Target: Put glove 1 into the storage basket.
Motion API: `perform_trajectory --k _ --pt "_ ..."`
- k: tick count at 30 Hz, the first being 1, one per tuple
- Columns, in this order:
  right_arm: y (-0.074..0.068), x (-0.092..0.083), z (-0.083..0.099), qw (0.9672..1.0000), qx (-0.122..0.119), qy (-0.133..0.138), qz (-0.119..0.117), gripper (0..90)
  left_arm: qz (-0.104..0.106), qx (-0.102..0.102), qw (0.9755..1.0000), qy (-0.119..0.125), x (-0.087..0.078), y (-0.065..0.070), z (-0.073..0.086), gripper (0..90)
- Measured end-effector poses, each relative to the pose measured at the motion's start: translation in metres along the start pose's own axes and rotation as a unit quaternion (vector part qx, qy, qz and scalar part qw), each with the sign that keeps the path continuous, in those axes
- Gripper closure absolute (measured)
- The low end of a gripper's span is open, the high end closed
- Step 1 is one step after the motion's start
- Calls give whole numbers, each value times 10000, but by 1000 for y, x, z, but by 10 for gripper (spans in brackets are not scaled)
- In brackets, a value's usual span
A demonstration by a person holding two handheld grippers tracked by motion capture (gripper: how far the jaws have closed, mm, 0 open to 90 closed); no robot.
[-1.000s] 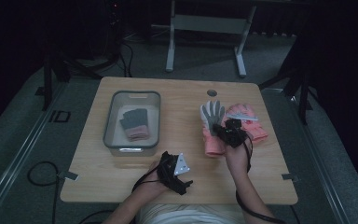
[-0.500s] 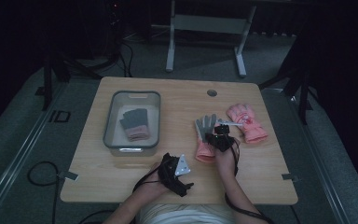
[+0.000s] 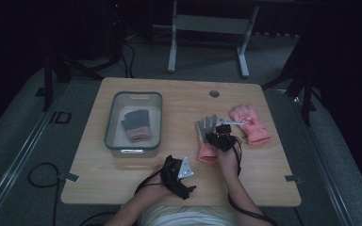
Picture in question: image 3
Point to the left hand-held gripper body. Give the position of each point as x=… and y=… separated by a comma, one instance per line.
x=176, y=179

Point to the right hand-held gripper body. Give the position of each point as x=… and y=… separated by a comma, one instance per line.
x=223, y=141

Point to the pink ski glove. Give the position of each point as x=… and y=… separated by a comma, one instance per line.
x=254, y=130
x=205, y=150

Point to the grey plastic bin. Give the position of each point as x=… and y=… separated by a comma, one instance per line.
x=132, y=149

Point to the grey and pink knit glove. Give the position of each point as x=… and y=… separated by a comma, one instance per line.
x=136, y=124

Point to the person's right hand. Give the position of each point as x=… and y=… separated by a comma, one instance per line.
x=227, y=161

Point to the person's left hand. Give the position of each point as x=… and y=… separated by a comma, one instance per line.
x=157, y=188

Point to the person's white shirt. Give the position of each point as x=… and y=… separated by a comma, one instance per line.
x=188, y=216

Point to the black tripod stand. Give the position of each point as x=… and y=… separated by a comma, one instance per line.
x=301, y=72
x=62, y=67

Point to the grey metal table bracket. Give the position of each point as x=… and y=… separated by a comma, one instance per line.
x=292, y=178
x=70, y=177

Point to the white metal desk frame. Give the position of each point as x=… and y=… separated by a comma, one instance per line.
x=212, y=23

